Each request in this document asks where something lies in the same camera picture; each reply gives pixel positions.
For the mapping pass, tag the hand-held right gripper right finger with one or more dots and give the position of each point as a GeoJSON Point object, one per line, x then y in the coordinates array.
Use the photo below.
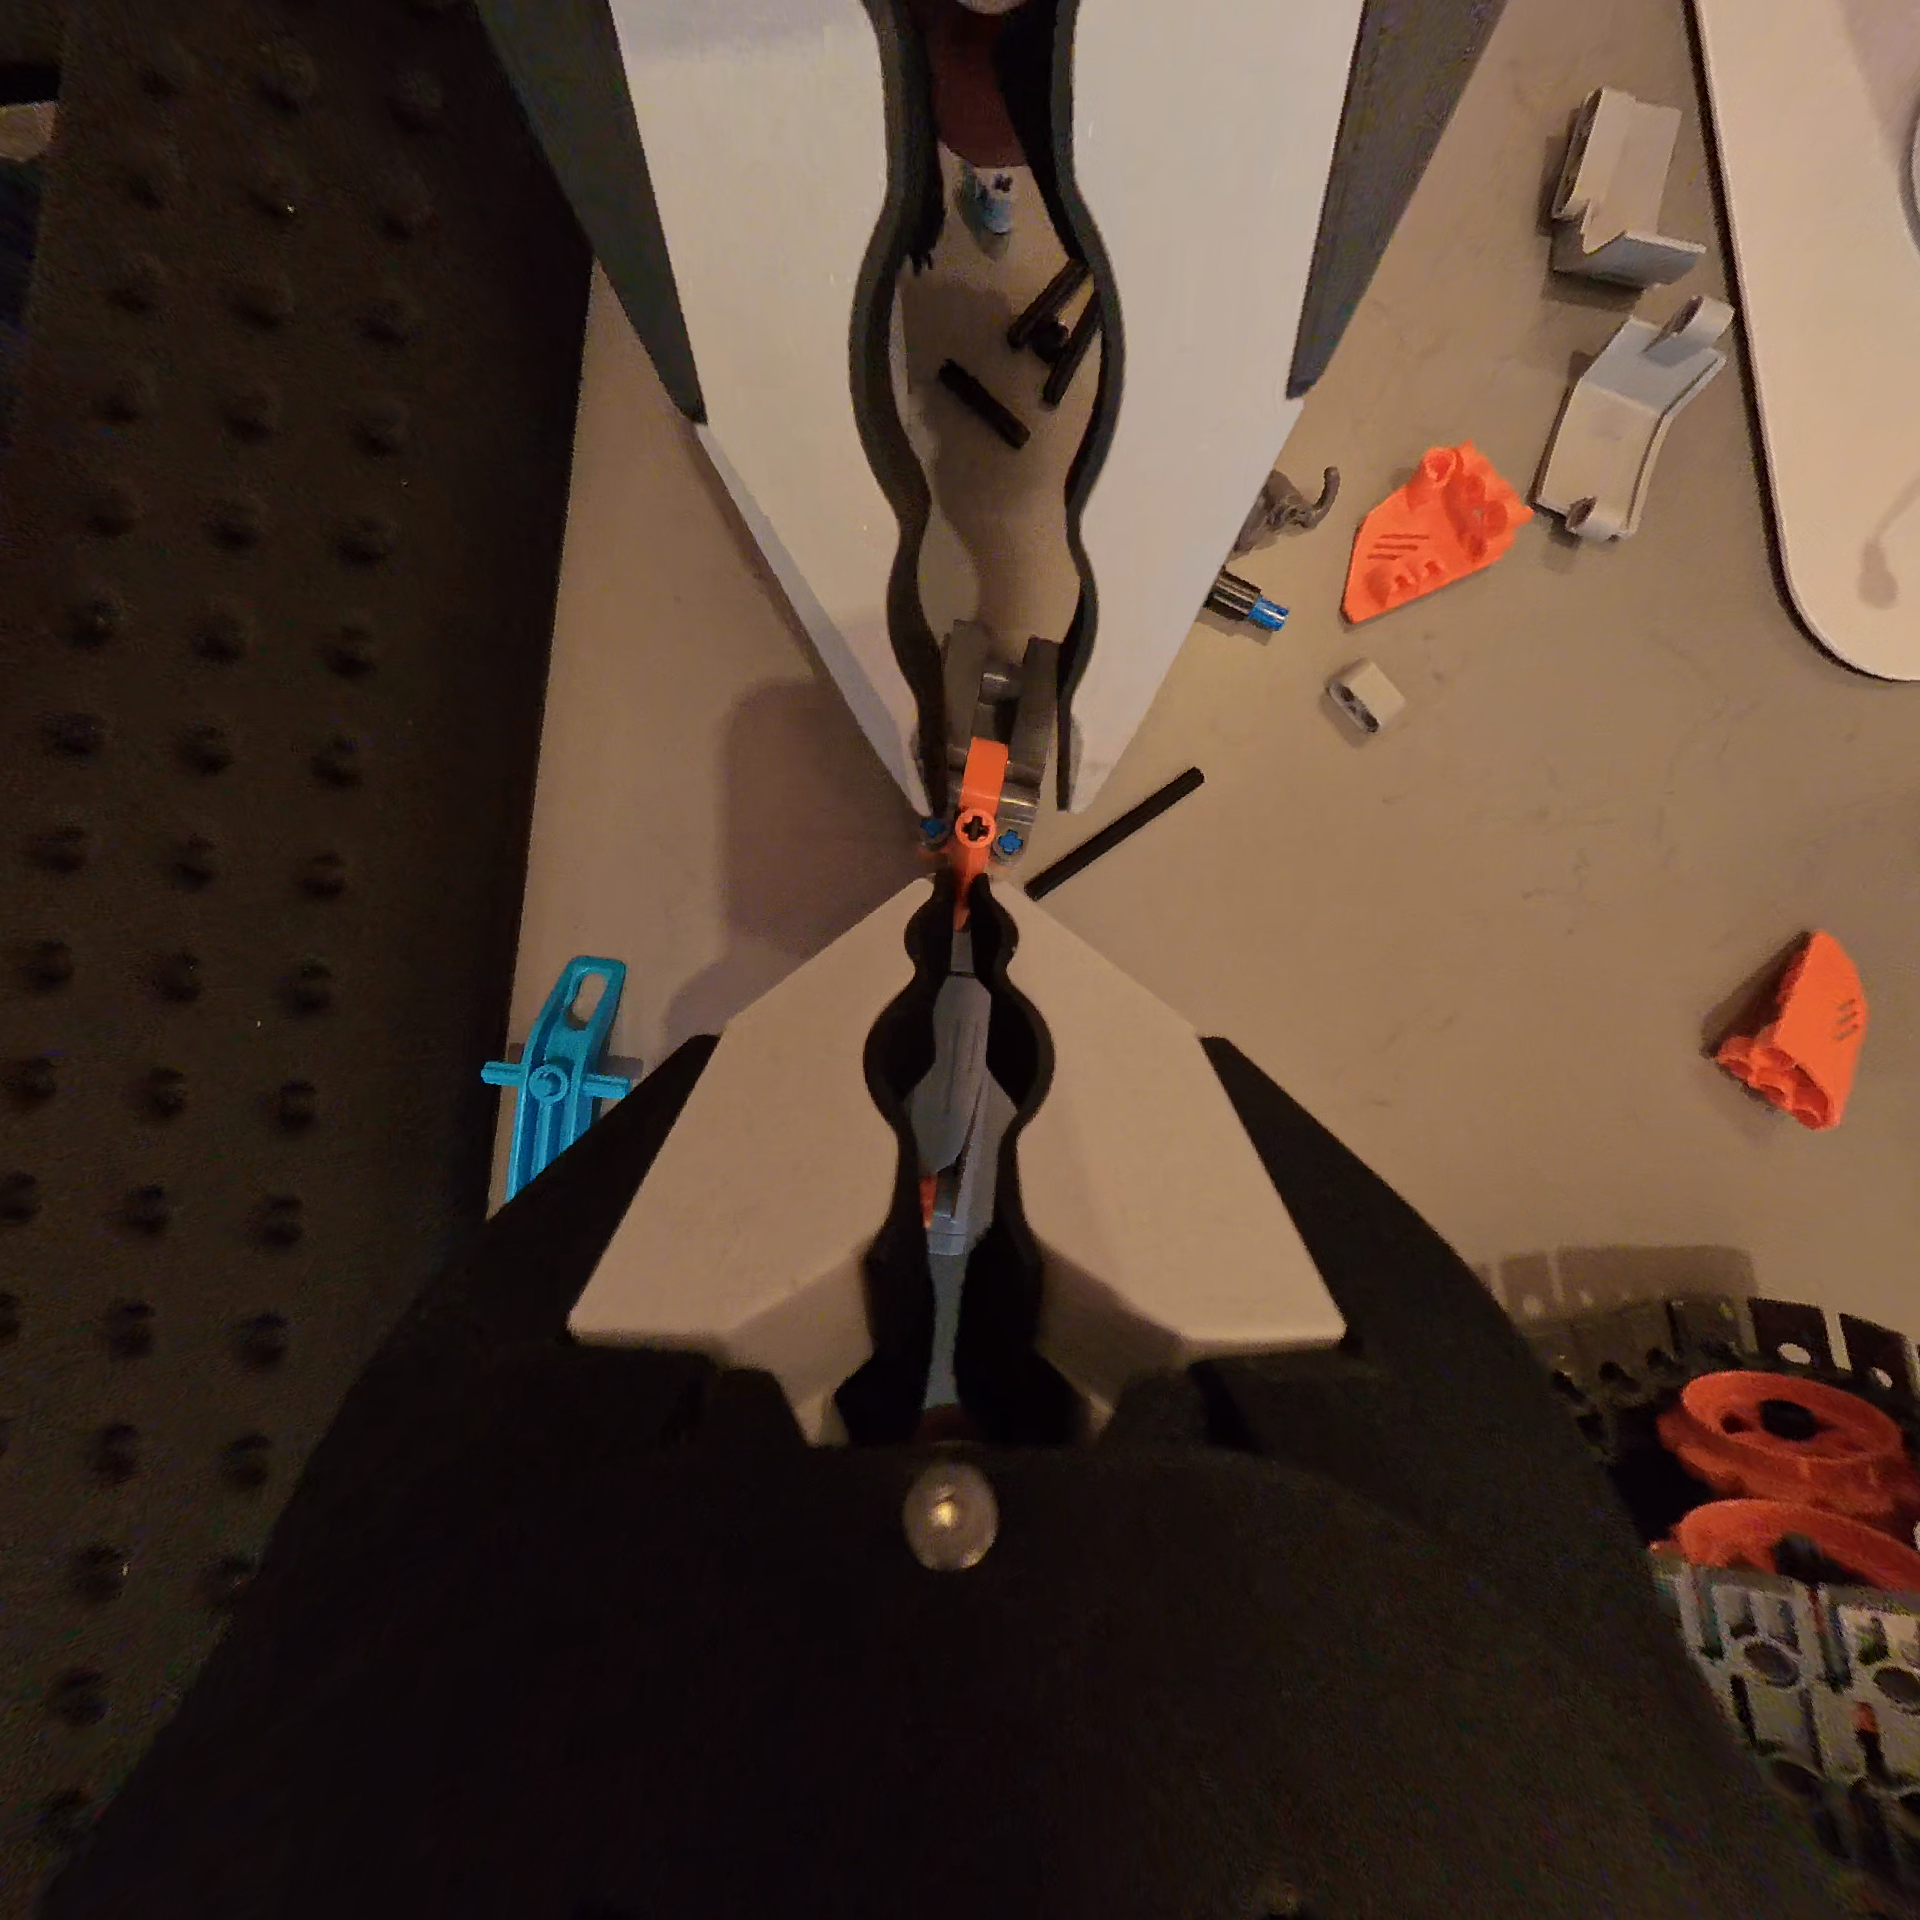
{"type": "Point", "coordinates": [1186, 1201]}

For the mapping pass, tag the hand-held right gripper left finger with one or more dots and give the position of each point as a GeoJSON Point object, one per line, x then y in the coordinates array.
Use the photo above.
{"type": "Point", "coordinates": [718, 1201]}

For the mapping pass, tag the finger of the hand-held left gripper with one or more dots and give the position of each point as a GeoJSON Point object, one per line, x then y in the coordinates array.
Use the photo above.
{"type": "Point", "coordinates": [1199, 228]}
{"type": "Point", "coordinates": [749, 228]}

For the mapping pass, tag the orange beam with black axle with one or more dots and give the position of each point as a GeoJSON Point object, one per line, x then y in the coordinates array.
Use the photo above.
{"type": "Point", "coordinates": [962, 1080]}

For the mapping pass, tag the short black pin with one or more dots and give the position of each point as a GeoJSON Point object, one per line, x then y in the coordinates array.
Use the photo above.
{"type": "Point", "coordinates": [983, 402]}

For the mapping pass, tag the long black axle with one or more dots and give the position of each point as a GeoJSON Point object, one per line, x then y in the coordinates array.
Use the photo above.
{"type": "Point", "coordinates": [1117, 837]}

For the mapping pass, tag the orange grey brick assembly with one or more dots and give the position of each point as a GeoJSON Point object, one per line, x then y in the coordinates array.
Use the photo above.
{"type": "Point", "coordinates": [983, 782]}

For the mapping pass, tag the grey orange tracked toy vehicle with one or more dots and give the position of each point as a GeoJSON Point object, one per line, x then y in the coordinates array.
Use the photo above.
{"type": "Point", "coordinates": [1770, 1499]}

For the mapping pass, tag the person's left hand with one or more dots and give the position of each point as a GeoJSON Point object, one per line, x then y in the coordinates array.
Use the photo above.
{"type": "Point", "coordinates": [983, 90]}

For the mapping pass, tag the person's right hand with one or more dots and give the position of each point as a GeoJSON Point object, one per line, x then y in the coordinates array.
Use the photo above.
{"type": "Point", "coordinates": [949, 1426]}

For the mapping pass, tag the teal plastic separator tool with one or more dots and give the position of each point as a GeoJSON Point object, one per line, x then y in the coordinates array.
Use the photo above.
{"type": "Point", "coordinates": [556, 1072]}

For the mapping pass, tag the grey hook piece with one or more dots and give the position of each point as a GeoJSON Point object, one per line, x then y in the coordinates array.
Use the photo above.
{"type": "Point", "coordinates": [1293, 503]}

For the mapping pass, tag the black connector with blue pin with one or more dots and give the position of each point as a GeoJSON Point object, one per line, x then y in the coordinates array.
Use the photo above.
{"type": "Point", "coordinates": [1249, 601]}

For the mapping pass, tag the orange pin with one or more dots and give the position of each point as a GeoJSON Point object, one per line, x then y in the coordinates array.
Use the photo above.
{"type": "Point", "coordinates": [1431, 533]}

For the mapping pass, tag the grey angular panel piece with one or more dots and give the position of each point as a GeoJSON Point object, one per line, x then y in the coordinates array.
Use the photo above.
{"type": "Point", "coordinates": [1622, 195]}

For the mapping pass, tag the grey curved panel piece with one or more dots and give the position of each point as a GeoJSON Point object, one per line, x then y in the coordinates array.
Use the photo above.
{"type": "Point", "coordinates": [1628, 418]}

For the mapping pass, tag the small grey connector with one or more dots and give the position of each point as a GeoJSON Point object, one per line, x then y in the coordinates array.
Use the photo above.
{"type": "Point", "coordinates": [1367, 698]}

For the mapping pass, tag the orange curved brick piece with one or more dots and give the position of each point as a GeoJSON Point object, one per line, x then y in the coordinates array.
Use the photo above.
{"type": "Point", "coordinates": [1792, 1037]}

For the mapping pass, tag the white book stand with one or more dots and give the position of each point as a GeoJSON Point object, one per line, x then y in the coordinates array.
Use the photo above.
{"type": "Point", "coordinates": [1829, 302]}

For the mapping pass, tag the black dimpled foam mat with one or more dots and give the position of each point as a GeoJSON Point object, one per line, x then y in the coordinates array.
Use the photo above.
{"type": "Point", "coordinates": [227, 748]}

